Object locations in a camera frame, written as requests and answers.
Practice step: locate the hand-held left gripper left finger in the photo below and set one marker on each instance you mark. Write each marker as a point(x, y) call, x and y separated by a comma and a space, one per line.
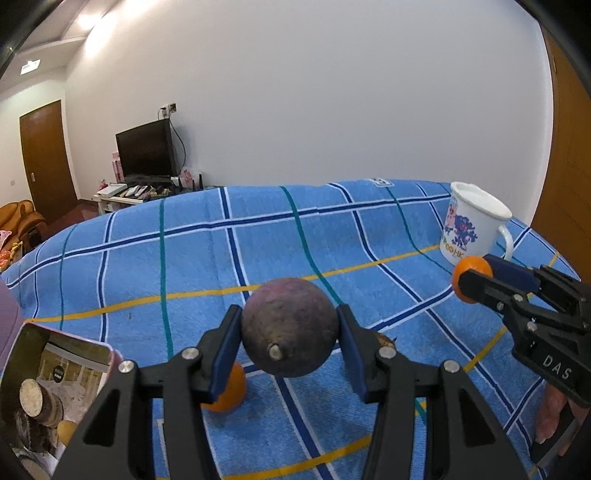
point(226, 356)

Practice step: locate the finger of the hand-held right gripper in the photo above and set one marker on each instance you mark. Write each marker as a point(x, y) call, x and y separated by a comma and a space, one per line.
point(512, 274)
point(482, 286)

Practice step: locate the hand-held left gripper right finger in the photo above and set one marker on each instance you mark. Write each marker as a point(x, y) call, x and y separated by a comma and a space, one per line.
point(353, 356)

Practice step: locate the small orange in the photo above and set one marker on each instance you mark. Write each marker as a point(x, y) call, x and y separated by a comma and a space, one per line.
point(471, 265)
point(234, 388)

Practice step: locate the white printed enamel mug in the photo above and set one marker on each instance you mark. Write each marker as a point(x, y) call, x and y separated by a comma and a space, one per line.
point(466, 226)

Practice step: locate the whole purple round fruit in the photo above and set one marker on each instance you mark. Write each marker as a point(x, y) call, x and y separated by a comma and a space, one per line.
point(295, 318)

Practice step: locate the pink metal tin box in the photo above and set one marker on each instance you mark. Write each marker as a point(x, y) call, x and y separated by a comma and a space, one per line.
point(27, 341)

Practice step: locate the person's right hand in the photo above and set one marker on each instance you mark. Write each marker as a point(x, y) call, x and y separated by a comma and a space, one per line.
point(549, 415)

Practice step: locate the blue plaid blanket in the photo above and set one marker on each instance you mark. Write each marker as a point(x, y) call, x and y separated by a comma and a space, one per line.
point(184, 258)

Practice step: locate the light wooden door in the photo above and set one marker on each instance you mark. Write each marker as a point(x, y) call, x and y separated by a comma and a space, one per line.
point(568, 161)

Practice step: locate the printed paper liner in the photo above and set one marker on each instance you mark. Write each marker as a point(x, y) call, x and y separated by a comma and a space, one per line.
point(78, 369)

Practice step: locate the pink printed bag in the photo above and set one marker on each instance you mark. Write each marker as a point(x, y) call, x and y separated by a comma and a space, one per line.
point(186, 179)

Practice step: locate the white television stand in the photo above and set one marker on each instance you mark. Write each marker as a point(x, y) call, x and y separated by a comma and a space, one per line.
point(134, 196)

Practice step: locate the black television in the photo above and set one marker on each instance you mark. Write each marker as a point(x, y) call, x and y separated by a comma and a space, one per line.
point(145, 147)

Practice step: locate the colourful cloth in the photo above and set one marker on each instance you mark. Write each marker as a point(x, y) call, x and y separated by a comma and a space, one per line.
point(9, 247)

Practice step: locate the orange sofa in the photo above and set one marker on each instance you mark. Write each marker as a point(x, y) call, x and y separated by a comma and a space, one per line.
point(21, 221)

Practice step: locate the brown wooden door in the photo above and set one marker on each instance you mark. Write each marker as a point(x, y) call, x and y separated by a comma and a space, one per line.
point(48, 157)

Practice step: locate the ceiling sign fixture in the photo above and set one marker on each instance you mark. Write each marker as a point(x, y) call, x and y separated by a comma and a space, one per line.
point(31, 67)

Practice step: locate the ceiling light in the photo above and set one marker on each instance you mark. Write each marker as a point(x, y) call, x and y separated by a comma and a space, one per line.
point(92, 23)

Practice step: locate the wall power outlet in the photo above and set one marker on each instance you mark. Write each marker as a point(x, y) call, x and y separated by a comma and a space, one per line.
point(169, 109)

